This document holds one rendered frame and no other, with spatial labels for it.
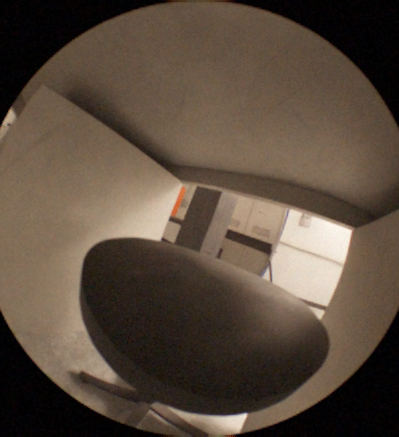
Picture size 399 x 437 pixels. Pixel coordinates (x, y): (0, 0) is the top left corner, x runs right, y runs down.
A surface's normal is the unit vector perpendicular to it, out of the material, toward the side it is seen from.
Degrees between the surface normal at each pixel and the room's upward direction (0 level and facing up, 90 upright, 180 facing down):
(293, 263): 90
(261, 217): 90
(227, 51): 180
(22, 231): 90
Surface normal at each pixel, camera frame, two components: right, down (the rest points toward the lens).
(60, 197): 0.82, 0.28
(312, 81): -0.36, 0.93
